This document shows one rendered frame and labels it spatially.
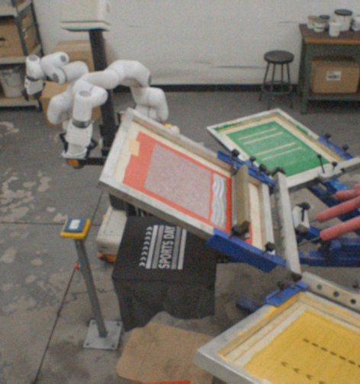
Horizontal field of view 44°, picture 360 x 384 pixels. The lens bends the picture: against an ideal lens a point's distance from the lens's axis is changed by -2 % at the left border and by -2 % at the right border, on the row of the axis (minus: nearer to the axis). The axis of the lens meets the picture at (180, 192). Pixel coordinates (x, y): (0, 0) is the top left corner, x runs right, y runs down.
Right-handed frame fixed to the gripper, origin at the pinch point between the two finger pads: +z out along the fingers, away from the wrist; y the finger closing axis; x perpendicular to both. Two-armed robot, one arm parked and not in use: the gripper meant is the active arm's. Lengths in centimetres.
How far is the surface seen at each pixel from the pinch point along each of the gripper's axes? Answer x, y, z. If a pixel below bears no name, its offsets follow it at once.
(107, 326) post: -19, -31, 145
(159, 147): -15.6, -34.1, -3.2
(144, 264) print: 13, -41, 44
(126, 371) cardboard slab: 14, -49, 139
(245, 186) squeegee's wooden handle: -3, -75, -3
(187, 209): 17, -51, 1
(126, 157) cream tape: 3.6, -21.4, -6.6
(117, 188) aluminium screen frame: 29.0, -22.5, -9.8
